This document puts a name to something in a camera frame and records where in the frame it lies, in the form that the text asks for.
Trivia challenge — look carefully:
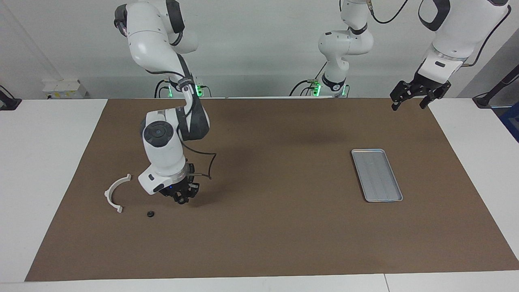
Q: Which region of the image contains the blue crate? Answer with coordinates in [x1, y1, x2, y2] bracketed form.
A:
[500, 103, 519, 142]

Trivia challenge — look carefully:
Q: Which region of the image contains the brown table mat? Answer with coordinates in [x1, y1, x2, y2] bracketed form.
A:
[24, 97, 519, 282]

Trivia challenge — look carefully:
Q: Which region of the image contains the black base cable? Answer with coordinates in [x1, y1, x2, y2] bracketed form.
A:
[154, 79, 171, 99]
[289, 61, 327, 97]

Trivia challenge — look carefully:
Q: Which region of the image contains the black clamp mount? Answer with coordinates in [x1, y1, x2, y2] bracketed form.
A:
[0, 85, 21, 111]

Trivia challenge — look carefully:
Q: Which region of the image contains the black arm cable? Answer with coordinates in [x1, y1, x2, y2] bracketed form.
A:
[144, 69, 217, 181]
[367, 0, 512, 66]

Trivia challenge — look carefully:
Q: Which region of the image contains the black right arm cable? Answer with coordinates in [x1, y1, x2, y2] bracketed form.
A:
[144, 69, 217, 181]

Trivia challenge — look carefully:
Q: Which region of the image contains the white box with yellow marks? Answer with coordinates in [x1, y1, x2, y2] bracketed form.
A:
[43, 79, 88, 99]

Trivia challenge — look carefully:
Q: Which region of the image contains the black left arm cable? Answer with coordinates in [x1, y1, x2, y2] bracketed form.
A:
[367, 0, 512, 66]

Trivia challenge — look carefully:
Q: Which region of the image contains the black stand leg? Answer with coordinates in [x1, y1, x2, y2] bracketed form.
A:
[472, 65, 519, 108]

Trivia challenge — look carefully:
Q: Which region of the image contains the white curved plastic bracket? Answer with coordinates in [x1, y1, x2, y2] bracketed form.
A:
[104, 174, 132, 214]

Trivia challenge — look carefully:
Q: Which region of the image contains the silver metal tray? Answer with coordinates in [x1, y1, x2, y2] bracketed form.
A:
[351, 149, 403, 203]

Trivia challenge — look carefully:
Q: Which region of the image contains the black right base cable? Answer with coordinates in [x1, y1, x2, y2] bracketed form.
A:
[154, 79, 171, 99]

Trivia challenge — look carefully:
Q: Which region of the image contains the black left base cable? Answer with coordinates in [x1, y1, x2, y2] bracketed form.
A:
[289, 61, 327, 97]

